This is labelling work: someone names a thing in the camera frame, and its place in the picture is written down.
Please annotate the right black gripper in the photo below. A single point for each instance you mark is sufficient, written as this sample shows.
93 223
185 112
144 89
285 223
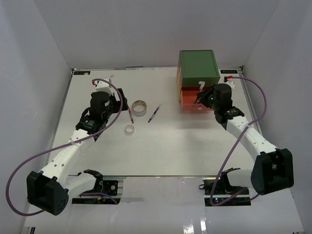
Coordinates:
203 96

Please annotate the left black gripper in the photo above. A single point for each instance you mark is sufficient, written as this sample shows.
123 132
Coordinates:
117 103

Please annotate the red pen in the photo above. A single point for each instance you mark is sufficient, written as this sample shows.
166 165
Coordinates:
130 114

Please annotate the green drawer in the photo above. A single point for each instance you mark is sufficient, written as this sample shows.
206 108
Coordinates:
193 82

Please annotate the purple pen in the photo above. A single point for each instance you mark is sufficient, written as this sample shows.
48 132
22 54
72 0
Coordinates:
154 113

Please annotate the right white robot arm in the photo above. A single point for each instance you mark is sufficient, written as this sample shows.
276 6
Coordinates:
273 167

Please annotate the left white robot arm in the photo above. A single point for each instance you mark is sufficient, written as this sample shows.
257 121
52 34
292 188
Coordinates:
46 189

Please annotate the green drawer cabinet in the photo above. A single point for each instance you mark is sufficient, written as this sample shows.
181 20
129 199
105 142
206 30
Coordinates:
194 64

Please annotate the large tape roll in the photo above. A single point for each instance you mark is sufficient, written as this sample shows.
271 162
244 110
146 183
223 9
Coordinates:
139 108

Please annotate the small clear tape roll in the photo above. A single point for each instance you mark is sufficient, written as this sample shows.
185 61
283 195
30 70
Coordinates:
129 129

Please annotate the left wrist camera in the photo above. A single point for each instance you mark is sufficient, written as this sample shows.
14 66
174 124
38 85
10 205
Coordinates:
102 86

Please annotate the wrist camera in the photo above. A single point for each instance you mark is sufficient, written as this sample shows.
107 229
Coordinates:
102 86
229 81

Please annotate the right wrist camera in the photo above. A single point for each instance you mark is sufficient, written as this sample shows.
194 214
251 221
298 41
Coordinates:
229 81

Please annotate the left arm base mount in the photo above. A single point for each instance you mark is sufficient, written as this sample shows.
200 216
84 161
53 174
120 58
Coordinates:
107 193

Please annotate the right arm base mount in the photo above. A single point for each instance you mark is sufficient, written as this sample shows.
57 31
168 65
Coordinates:
220 194

